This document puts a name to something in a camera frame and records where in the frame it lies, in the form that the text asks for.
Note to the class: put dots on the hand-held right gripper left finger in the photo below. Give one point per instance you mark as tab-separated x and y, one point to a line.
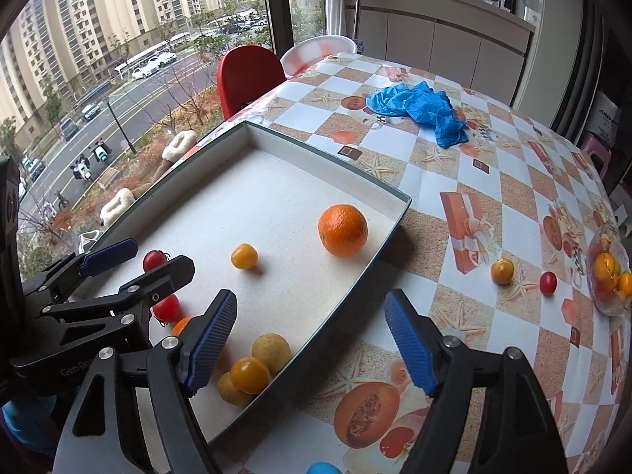
210	340

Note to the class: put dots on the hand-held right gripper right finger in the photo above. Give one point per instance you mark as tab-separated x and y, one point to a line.
410	340

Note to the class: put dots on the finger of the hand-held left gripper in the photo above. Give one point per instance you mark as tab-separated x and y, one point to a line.
168	271
111	254

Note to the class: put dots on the red cherry tomato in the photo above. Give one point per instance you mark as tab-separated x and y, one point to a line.
154	260
166	307
548	282

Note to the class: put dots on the yellow cherry tomato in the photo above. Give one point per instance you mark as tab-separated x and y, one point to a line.
502	271
244	255
249	375

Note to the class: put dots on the yellow round fruit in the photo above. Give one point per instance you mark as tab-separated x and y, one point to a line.
231	391
272	350

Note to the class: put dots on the grey shallow box tray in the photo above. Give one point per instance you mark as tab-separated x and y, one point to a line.
256	197

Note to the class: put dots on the large orange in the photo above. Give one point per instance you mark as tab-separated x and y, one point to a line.
343	229

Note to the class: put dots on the small orange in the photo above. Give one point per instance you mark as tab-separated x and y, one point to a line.
180	327

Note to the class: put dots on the blue round object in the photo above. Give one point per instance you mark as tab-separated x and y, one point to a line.
323	469

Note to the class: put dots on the checkered printed tablecloth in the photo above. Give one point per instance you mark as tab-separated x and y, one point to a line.
429	177

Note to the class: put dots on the glass bowl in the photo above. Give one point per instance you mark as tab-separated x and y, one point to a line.
610	301

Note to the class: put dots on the red chair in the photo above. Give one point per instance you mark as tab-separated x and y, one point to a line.
247	76

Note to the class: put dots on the blue crumpled cloth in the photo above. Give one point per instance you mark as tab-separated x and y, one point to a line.
419	106

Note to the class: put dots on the white chair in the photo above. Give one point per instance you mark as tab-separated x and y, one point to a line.
316	54

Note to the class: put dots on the pink plastic stool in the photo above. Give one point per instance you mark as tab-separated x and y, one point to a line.
595	150

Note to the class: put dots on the white cabinet counter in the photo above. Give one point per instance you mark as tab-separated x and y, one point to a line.
444	44

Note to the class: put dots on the white printed bag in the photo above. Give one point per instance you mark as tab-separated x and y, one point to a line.
605	113

